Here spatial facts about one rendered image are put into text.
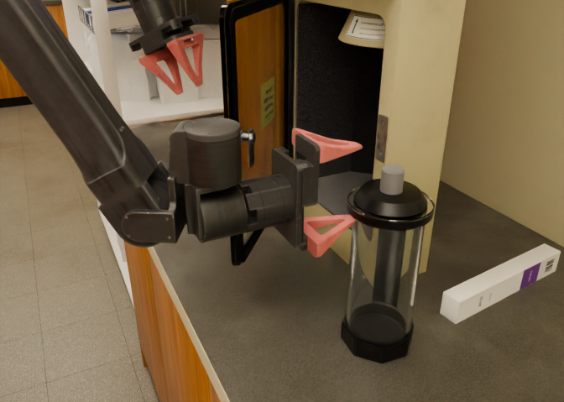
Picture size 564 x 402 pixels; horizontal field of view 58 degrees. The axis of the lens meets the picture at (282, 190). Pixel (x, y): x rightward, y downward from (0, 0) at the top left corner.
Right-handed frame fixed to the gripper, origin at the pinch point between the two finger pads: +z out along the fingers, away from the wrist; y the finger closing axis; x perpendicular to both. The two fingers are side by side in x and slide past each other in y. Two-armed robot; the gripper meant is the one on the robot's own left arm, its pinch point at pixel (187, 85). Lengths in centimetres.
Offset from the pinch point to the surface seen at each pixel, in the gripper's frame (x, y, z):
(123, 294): -66, 148, 73
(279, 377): 20.3, -11.6, 39.4
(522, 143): -46, -36, 36
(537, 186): -43, -37, 45
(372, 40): -13.3, -25.8, 4.7
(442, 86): -12.6, -33.8, 14.5
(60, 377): -17, 133, 78
